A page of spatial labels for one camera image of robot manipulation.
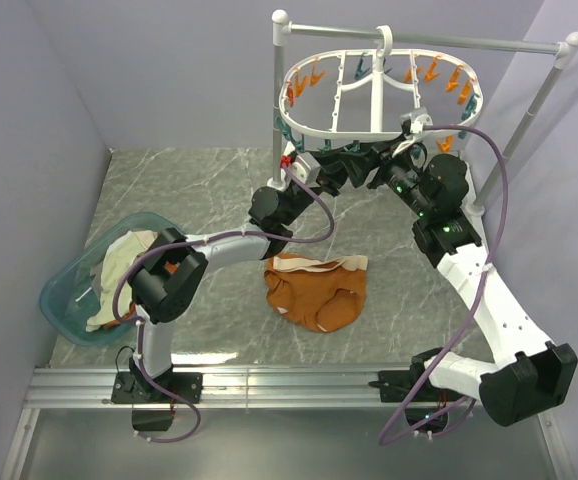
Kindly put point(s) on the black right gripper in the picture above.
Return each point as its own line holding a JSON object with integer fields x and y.
{"x": 391, "y": 154}

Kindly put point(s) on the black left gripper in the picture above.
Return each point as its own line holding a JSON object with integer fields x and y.
{"x": 333, "y": 175}

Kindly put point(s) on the teal front clothes peg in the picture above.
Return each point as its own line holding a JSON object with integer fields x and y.
{"x": 354, "y": 147}

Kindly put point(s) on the white oval clip hanger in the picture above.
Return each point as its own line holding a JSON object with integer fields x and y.
{"x": 367, "y": 94}

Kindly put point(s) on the orange underwear beige waistband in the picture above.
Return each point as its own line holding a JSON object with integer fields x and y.
{"x": 320, "y": 296}

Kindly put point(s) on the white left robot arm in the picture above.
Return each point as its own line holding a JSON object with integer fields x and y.
{"x": 165, "y": 279}

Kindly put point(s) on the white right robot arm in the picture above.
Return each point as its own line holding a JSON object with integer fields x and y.
{"x": 528, "y": 373}

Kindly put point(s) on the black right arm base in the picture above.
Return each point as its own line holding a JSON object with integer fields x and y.
{"x": 395, "y": 385}

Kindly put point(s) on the orange front clothes peg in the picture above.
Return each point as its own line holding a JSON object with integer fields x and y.
{"x": 445, "y": 145}

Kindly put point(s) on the white drying rack stand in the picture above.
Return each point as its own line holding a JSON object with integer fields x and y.
{"x": 419, "y": 40}

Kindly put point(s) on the pale yellow cloth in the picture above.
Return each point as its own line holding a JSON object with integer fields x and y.
{"x": 117, "y": 260}

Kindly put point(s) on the orange cloth in basket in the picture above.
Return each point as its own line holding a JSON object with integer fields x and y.
{"x": 124, "y": 319}

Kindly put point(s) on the teal plastic basket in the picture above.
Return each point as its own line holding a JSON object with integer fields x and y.
{"x": 72, "y": 296}

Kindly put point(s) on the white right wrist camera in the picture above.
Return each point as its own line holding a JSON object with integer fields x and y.
{"x": 413, "y": 128}

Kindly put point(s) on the aluminium mounting rail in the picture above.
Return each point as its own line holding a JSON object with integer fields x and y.
{"x": 309, "y": 386}

